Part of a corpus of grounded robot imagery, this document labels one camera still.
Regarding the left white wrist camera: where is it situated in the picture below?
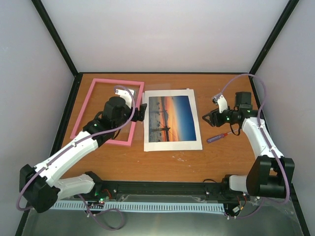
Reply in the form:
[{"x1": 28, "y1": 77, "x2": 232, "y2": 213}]
[{"x1": 115, "y1": 88, "x2": 132, "y2": 108}]

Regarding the black mounting rail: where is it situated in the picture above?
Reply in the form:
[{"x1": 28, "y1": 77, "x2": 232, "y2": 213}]
[{"x1": 82, "y1": 181, "x2": 244, "y2": 201}]

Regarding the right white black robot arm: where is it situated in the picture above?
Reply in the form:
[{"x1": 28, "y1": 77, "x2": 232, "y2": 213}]
[{"x1": 202, "y1": 92, "x2": 295, "y2": 201}]

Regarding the light blue slotted cable duct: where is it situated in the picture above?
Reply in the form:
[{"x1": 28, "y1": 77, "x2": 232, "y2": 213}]
[{"x1": 53, "y1": 201, "x2": 226, "y2": 214}]

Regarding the sunset photo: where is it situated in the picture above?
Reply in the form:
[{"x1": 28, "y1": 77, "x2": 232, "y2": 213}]
[{"x1": 147, "y1": 95, "x2": 197, "y2": 143}]

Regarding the pink wooden picture frame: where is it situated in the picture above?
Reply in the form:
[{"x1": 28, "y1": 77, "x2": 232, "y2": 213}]
[{"x1": 70, "y1": 78, "x2": 145, "y2": 147}]

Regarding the black enclosure frame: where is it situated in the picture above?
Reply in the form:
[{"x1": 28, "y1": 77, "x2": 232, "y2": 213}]
[{"x1": 14, "y1": 0, "x2": 311, "y2": 236}]

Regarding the blue red handled screwdriver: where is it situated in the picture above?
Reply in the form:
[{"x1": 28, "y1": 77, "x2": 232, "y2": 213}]
[{"x1": 206, "y1": 132, "x2": 231, "y2": 144}]

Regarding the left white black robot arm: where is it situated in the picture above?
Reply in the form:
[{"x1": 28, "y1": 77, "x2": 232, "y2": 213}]
[{"x1": 19, "y1": 96, "x2": 147, "y2": 213}]

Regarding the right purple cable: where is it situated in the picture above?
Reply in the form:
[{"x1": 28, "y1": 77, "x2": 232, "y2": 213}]
[{"x1": 216, "y1": 73, "x2": 291, "y2": 220}]

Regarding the white photo mat board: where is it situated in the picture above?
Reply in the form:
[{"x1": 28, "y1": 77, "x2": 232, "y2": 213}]
[{"x1": 143, "y1": 89, "x2": 202, "y2": 152}]

